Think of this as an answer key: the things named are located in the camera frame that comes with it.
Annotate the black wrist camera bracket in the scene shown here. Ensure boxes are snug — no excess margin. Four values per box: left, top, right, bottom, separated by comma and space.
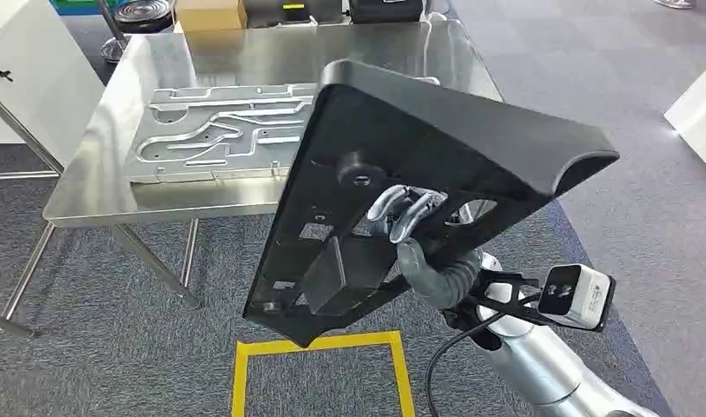
443, 268, 561, 330

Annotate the grooved metal plate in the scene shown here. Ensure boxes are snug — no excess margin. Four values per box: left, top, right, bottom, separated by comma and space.
122, 82, 323, 185

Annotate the white cabinet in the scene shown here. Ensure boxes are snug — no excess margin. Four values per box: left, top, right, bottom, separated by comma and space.
0, 0, 107, 169

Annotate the white box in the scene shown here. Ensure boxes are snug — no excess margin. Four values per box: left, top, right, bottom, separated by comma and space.
663, 54, 706, 180

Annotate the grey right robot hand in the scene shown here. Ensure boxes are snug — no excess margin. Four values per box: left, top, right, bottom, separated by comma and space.
366, 183, 484, 313

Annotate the metal pole stand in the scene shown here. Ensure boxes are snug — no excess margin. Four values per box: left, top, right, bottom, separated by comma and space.
96, 0, 130, 64

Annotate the black case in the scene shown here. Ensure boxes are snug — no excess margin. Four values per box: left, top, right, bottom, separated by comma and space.
348, 0, 426, 25

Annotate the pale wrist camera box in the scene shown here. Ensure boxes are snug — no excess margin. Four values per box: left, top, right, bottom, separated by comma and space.
538, 263, 617, 334

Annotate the black plastic plate frame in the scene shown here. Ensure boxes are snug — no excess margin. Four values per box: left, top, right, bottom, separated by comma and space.
242, 59, 621, 350

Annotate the dark box with yellow label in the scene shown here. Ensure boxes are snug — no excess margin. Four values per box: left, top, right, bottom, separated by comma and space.
243, 0, 346, 26

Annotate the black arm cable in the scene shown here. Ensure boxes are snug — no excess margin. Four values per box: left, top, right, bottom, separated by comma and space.
424, 292, 543, 417

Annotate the round metal disc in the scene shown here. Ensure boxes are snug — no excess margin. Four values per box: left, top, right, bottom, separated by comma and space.
111, 0, 175, 26

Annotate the yellow floor tape square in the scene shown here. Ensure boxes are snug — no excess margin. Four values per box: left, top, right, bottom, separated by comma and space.
230, 330, 417, 417

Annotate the blue green crate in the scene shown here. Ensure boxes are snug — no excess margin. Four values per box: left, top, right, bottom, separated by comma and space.
49, 0, 119, 17

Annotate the steel table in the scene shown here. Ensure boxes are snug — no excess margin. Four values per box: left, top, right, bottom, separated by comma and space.
0, 20, 506, 341

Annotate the brown cardboard box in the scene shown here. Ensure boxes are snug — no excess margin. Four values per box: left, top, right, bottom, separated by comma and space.
174, 0, 249, 35

